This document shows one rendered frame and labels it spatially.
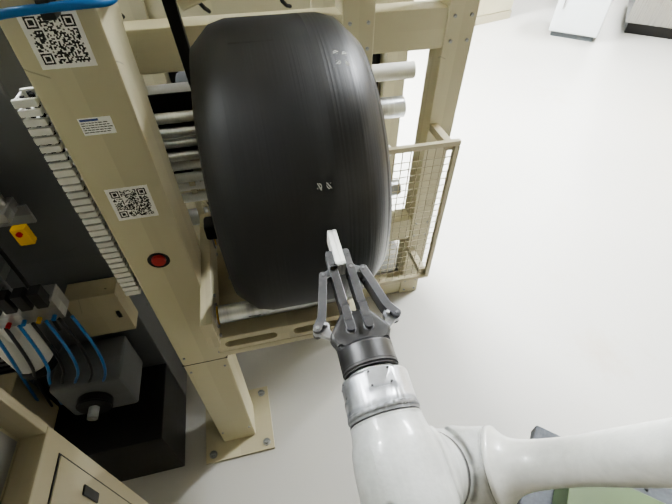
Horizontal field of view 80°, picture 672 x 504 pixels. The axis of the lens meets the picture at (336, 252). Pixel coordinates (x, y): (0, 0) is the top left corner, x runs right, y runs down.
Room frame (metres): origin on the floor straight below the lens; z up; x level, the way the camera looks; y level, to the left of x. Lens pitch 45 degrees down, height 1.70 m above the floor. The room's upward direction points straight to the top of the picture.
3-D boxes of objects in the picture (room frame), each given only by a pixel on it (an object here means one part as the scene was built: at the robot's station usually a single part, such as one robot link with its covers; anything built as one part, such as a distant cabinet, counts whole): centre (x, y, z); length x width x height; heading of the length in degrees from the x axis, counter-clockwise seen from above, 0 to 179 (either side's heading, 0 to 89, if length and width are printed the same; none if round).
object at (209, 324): (0.71, 0.33, 0.90); 0.40 x 0.03 x 0.10; 13
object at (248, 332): (0.61, 0.13, 0.83); 0.36 x 0.09 x 0.06; 103
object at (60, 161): (0.62, 0.48, 1.19); 0.05 x 0.04 x 0.48; 13
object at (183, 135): (1.07, 0.46, 1.05); 0.20 x 0.15 x 0.30; 103
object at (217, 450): (0.67, 0.40, 0.01); 0.27 x 0.27 x 0.02; 13
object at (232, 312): (0.62, 0.12, 0.90); 0.35 x 0.05 x 0.05; 103
